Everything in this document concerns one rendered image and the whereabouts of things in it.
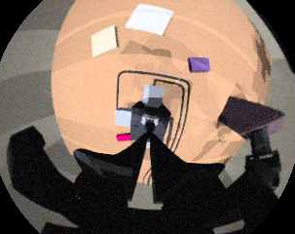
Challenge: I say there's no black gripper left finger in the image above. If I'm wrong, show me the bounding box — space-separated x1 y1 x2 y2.
73 133 148 202

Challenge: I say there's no white flat rectangular slab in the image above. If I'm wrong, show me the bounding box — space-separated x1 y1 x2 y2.
125 4 174 36

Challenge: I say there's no purple flat rectangular block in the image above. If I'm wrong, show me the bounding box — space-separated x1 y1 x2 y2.
187 58 210 73

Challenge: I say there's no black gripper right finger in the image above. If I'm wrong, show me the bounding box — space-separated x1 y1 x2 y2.
150 134 225 204

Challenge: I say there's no white flat square pad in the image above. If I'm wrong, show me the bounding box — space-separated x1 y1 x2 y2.
92 26 119 58

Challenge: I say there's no magenta rectangular bar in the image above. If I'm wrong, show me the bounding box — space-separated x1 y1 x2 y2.
116 133 132 141

